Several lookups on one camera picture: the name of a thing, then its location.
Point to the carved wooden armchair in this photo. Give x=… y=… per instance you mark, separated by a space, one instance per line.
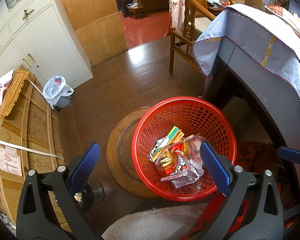
x=190 y=25

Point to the small wooden chair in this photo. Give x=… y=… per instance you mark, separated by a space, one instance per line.
x=136 y=10

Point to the pink floral curtain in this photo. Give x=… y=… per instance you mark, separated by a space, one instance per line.
x=177 y=5

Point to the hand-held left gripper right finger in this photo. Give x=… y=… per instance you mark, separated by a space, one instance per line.
x=215 y=165

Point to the pile of oranges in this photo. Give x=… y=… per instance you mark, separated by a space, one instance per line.
x=226 y=2

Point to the white fluffy towel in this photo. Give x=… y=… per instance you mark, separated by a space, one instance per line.
x=152 y=222

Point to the clear glass jar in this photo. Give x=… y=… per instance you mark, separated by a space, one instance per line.
x=95 y=192

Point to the grey waste bin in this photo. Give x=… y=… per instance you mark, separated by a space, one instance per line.
x=65 y=102

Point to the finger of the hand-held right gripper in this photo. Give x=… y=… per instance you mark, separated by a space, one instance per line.
x=290 y=153

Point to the dark wooden low cabinet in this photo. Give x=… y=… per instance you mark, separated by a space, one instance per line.
x=155 y=2

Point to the dark red patterned cloth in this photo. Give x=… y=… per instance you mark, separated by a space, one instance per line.
x=255 y=155

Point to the large cardboard box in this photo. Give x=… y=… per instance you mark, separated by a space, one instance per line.
x=37 y=130

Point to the dark wooden side table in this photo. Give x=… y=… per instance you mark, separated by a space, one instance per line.
x=217 y=8

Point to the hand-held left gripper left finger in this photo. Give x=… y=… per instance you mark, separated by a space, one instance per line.
x=86 y=165

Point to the red plastic mesh basket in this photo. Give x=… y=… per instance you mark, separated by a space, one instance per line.
x=190 y=112

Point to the white plastic bin bag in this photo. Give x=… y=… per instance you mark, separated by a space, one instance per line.
x=55 y=87

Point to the pink cloth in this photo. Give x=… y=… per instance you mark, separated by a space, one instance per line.
x=0 y=90

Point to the round wooden turntable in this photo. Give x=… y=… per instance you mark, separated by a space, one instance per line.
x=115 y=155

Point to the white metal cabinet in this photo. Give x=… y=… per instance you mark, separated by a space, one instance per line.
x=52 y=42

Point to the clear plastic wrapper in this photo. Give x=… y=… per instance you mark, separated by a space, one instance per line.
x=187 y=177

